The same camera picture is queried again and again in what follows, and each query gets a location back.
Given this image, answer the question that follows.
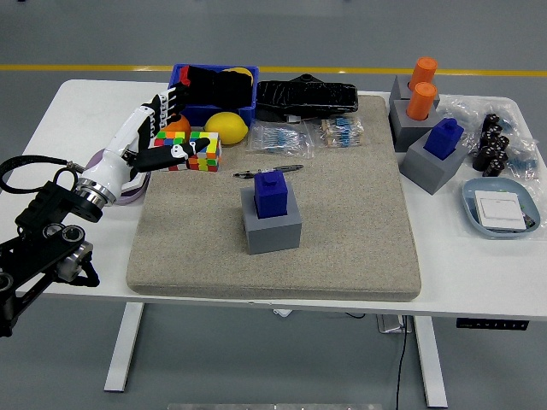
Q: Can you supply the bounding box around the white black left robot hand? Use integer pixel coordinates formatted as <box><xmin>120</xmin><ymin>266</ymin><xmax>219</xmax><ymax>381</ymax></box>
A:
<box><xmin>82</xmin><ymin>82</ymin><xmax>211</xmax><ymax>193</ymax></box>

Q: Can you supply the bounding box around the blue square seal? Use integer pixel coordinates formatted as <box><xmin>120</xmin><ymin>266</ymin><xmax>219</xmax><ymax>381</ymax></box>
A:
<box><xmin>423</xmin><ymin>118</ymin><xmax>465</xmax><ymax>161</ymax></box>
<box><xmin>253</xmin><ymin>171</ymin><xmax>288</xmax><ymax>219</ymax></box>

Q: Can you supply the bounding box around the grey seal holder block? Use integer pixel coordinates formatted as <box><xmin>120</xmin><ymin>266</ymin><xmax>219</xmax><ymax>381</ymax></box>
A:
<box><xmin>387</xmin><ymin>99</ymin><xmax>439</xmax><ymax>153</ymax></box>
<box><xmin>389</xmin><ymin>75</ymin><xmax>441</xmax><ymax>108</ymax></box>
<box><xmin>239</xmin><ymin>186</ymin><xmax>303</xmax><ymax>256</ymax></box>
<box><xmin>399</xmin><ymin>130</ymin><xmax>469</xmax><ymax>196</ymax></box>

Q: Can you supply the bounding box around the orange cylinder seal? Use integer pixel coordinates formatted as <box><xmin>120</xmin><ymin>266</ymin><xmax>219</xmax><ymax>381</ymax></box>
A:
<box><xmin>405</xmin><ymin>81</ymin><xmax>438</xmax><ymax>121</ymax></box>
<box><xmin>409</xmin><ymin>56</ymin><xmax>439</xmax><ymax>91</ymax></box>

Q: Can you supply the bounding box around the multicoloured puzzle cube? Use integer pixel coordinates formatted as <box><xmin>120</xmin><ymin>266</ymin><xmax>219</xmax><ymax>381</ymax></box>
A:
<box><xmin>153</xmin><ymin>130</ymin><xmax>189</xmax><ymax>172</ymax></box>
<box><xmin>186</xmin><ymin>131</ymin><xmax>223</xmax><ymax>173</ymax></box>

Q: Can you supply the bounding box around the purple tray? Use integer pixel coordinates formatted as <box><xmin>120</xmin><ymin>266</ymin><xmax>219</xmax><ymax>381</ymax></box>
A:
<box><xmin>87</xmin><ymin>149</ymin><xmax>151</xmax><ymax>207</ymax></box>

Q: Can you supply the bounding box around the orange fruit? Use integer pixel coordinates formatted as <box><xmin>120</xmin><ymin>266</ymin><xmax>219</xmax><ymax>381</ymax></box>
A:
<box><xmin>164</xmin><ymin>114</ymin><xmax>192</xmax><ymax>132</ymax></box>

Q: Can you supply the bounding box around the yellow lemon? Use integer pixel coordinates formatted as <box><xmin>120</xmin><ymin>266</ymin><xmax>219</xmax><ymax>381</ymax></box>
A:
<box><xmin>203</xmin><ymin>112</ymin><xmax>250</xmax><ymax>145</ymax></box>

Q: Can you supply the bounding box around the black cloth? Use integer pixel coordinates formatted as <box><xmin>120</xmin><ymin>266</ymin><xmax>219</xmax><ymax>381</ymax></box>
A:
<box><xmin>181</xmin><ymin>65</ymin><xmax>254</xmax><ymax>108</ymax></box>

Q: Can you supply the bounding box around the blue plastic bin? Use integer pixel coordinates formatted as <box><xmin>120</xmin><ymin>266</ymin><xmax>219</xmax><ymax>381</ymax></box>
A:
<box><xmin>168</xmin><ymin>63</ymin><xmax>261</xmax><ymax>128</ymax></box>

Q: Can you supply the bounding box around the clear bag of resistors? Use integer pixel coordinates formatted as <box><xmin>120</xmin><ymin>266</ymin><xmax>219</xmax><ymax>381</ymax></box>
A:
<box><xmin>314</xmin><ymin>115</ymin><xmax>367</xmax><ymax>149</ymax></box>
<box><xmin>246</xmin><ymin>121</ymin><xmax>316</xmax><ymax>160</ymax></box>

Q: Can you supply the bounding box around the black silver pen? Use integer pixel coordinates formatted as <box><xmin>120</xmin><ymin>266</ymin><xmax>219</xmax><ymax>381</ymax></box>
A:
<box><xmin>233</xmin><ymin>164</ymin><xmax>304</xmax><ymax>179</ymax></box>

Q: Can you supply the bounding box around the black wrapped device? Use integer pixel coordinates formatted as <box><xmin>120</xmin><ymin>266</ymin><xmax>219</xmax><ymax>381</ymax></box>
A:
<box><xmin>256</xmin><ymin>73</ymin><xmax>359</xmax><ymax>123</ymax></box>

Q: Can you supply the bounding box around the white table leg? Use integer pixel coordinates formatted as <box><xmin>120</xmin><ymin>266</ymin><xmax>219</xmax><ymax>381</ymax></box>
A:
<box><xmin>412</xmin><ymin>315</ymin><xmax>449</xmax><ymax>408</ymax></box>
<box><xmin>103</xmin><ymin>302</ymin><xmax>145</xmax><ymax>393</ymax></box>

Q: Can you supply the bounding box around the grey-brown mat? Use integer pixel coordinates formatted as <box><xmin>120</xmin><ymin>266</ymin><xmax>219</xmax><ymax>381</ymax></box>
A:
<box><xmin>126</xmin><ymin>94</ymin><xmax>423</xmax><ymax>302</ymax></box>

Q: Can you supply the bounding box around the grey box under table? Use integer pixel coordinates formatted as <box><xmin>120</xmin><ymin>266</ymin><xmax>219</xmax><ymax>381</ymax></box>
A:
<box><xmin>375</xmin><ymin>314</ymin><xmax>414</xmax><ymax>334</ymax></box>

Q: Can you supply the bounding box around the crumpled clear plastic bag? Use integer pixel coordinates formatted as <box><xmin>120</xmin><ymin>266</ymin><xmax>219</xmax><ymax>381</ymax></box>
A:
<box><xmin>438</xmin><ymin>94</ymin><xmax>540</xmax><ymax>180</ymax></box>

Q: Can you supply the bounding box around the light blue tray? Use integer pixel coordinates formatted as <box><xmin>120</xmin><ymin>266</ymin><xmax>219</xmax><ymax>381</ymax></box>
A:
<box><xmin>462</xmin><ymin>177</ymin><xmax>542</xmax><ymax>239</ymax></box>

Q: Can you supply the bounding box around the black table control panel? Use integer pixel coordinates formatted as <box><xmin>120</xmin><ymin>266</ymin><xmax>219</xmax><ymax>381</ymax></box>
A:
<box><xmin>455</xmin><ymin>318</ymin><xmax>530</xmax><ymax>332</ymax></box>

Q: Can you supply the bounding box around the small circuit board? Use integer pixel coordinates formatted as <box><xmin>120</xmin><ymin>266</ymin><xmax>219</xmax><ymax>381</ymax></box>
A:
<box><xmin>520</xmin><ymin>204</ymin><xmax>538</xmax><ymax>230</ymax></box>

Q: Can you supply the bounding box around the white switch panel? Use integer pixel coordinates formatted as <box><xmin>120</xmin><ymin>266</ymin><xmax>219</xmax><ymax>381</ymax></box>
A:
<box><xmin>473</xmin><ymin>190</ymin><xmax>527</xmax><ymax>232</ymax></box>
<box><xmin>121</xmin><ymin>173</ymin><xmax>149</xmax><ymax>196</ymax></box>

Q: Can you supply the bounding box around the black power cable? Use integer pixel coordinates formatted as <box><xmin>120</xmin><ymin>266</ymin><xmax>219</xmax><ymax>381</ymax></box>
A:
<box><xmin>395</xmin><ymin>315</ymin><xmax>409</xmax><ymax>410</ymax></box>

